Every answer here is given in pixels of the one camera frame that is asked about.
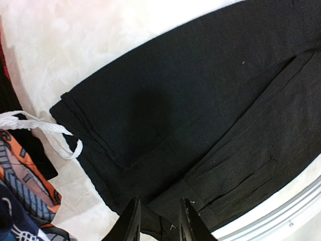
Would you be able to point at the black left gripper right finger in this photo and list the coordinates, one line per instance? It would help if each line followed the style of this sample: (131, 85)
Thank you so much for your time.
(191, 225)

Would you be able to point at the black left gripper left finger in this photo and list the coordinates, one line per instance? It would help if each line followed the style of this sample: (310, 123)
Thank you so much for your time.
(127, 227)

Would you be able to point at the black garment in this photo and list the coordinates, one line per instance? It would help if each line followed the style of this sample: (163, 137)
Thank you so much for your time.
(223, 110)

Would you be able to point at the navy blue t-shirt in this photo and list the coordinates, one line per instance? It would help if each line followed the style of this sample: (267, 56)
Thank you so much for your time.
(15, 223)

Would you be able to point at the aluminium front rail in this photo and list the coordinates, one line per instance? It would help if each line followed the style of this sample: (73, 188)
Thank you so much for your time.
(283, 221)

